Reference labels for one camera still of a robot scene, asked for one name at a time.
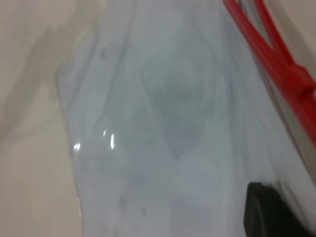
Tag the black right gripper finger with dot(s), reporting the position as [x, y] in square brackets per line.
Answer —
[271, 217]

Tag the clear plastic zip bag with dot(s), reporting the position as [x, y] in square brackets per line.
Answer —
[172, 123]

